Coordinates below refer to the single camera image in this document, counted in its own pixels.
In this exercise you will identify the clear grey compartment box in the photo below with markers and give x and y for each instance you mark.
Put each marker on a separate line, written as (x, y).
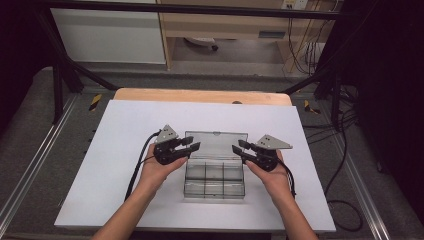
(215, 181)

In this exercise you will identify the wooden desk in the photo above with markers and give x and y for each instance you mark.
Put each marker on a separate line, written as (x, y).
(216, 28)

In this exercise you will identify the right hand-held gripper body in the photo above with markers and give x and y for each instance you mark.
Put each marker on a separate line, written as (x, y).
(268, 158)

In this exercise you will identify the white chair base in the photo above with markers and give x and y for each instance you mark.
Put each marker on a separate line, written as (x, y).
(201, 41)

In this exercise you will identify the person's left hand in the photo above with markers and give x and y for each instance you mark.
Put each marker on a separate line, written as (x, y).
(155, 173)

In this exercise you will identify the white power strip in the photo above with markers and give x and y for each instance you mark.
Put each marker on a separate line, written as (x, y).
(295, 4)

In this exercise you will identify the light wooden table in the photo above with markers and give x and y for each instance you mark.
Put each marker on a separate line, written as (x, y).
(200, 96)

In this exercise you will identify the white cabinet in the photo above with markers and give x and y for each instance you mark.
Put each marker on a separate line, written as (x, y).
(106, 36)

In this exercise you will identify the black curtain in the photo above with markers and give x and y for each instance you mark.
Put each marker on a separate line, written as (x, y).
(16, 50)
(383, 83)

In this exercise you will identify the black metal stand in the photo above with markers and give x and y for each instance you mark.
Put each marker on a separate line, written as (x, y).
(61, 70)
(328, 78)

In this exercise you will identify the aluminium floor rail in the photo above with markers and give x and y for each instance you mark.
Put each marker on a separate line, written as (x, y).
(360, 186)
(36, 160)

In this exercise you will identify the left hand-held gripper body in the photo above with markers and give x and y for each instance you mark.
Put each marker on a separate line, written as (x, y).
(166, 151)

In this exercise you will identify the person's right hand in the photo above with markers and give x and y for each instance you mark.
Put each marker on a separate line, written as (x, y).
(276, 181)

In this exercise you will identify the black horizontal frame bar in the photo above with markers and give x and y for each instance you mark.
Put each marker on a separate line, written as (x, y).
(200, 10)

